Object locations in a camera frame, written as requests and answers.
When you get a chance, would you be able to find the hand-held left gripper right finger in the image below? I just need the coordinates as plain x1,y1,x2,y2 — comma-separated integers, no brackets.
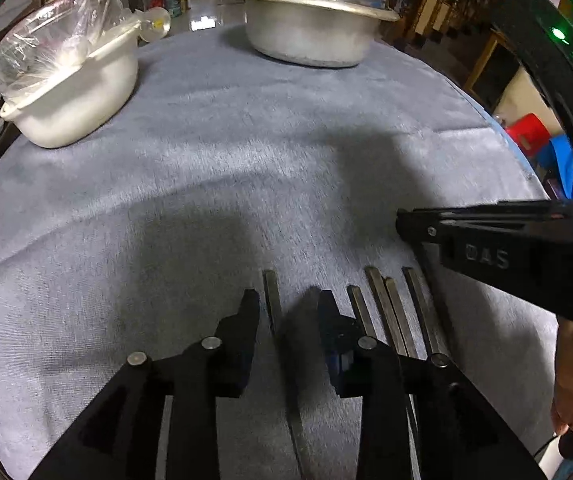
316,288,549,480

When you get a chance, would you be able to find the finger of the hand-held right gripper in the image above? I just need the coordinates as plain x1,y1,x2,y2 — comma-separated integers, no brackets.
396,199,573,257

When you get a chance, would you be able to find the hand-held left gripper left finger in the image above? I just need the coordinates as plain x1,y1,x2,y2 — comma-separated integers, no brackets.
29,288,261,480

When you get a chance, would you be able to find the light blue cloth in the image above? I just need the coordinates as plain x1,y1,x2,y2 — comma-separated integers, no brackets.
0,110,552,386

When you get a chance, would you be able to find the red plastic stool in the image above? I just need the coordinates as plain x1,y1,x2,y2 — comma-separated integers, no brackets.
506,112,553,158

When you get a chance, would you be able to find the beige armchair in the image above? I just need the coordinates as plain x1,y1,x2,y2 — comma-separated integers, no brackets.
496,67,562,131

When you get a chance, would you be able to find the grey cloth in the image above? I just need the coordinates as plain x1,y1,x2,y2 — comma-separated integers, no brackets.
0,25,559,480

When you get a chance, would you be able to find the wooden staircase railing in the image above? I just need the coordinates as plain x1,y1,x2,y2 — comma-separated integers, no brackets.
391,0,492,43

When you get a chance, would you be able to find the white pot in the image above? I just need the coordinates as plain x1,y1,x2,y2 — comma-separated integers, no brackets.
0,10,140,150

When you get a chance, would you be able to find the clear plastic bag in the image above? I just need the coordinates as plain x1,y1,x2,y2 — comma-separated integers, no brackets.
0,0,172,106

